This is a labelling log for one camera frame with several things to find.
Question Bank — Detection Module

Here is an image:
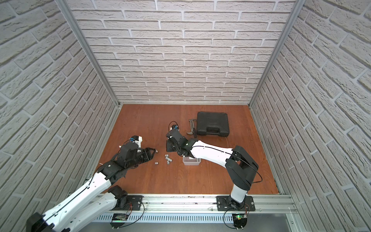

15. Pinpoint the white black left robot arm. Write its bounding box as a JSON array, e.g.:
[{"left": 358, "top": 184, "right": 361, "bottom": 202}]
[{"left": 26, "top": 142, "right": 157, "bottom": 232}]

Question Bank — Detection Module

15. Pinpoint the translucent white storage box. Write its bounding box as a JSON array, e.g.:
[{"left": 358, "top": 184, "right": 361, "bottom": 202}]
[{"left": 183, "top": 157, "right": 201, "bottom": 166}]

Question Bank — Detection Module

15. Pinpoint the grey metal pipe wrench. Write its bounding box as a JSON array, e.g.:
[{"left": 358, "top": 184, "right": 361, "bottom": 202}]
[{"left": 187, "top": 119, "right": 197, "bottom": 138}]

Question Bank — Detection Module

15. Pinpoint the black plastic tool case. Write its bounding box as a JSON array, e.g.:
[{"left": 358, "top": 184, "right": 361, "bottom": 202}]
[{"left": 196, "top": 112, "right": 230, "bottom": 137}]

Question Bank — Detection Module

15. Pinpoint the left small circuit board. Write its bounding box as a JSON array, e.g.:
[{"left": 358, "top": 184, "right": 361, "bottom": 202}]
[{"left": 110, "top": 214, "right": 129, "bottom": 229}]

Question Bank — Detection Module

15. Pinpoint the small circuit board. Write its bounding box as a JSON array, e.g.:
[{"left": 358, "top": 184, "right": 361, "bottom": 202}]
[
  {"left": 110, "top": 214, "right": 129, "bottom": 229},
  {"left": 232, "top": 214, "right": 248, "bottom": 230}
]

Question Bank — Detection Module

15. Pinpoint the right small circuit board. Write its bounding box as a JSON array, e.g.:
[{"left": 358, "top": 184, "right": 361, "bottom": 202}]
[{"left": 232, "top": 214, "right": 248, "bottom": 230}]

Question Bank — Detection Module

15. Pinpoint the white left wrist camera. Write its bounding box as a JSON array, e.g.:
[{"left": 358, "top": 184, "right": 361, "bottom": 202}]
[{"left": 129, "top": 135, "right": 143, "bottom": 148}]

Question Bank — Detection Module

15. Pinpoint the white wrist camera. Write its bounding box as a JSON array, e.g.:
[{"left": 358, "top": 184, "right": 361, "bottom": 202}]
[
  {"left": 129, "top": 135, "right": 143, "bottom": 148},
  {"left": 171, "top": 124, "right": 179, "bottom": 131}
]

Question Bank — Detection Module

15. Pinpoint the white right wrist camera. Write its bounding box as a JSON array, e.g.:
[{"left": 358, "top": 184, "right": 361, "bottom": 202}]
[{"left": 171, "top": 124, "right": 179, "bottom": 131}]

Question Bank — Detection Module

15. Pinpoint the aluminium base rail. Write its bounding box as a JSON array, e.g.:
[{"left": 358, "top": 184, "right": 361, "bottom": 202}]
[{"left": 133, "top": 194, "right": 298, "bottom": 214}]

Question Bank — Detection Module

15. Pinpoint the white slotted cable duct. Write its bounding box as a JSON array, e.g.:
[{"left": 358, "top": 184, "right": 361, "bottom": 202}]
[{"left": 83, "top": 213, "right": 288, "bottom": 224}]

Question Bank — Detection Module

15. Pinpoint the aluminium left corner post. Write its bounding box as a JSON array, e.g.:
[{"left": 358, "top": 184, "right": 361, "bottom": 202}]
[{"left": 56, "top": 0, "right": 120, "bottom": 108}]

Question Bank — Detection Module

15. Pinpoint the aluminium corner post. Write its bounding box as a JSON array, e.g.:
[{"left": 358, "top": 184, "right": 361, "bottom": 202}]
[
  {"left": 56, "top": 0, "right": 120, "bottom": 108},
  {"left": 249, "top": 0, "right": 305, "bottom": 109}
]

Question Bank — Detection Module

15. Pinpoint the aluminium right corner post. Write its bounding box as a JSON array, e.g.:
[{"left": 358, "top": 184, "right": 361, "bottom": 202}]
[{"left": 249, "top": 0, "right": 305, "bottom": 109}]

